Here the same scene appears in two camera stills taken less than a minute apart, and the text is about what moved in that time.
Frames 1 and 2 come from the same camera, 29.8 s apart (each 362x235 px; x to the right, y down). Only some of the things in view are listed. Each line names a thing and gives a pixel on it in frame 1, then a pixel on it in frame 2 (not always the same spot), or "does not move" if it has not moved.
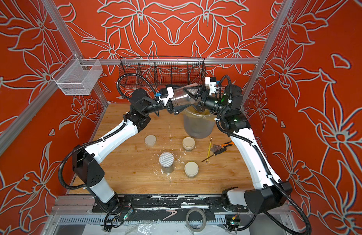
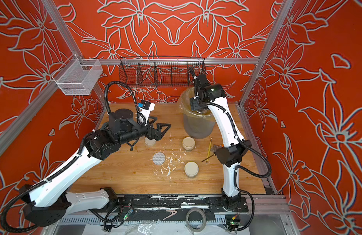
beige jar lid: (150, 139) does not move
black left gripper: (177, 110) → (159, 134)
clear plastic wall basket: (78, 77) does not move
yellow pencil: (209, 150) does not move
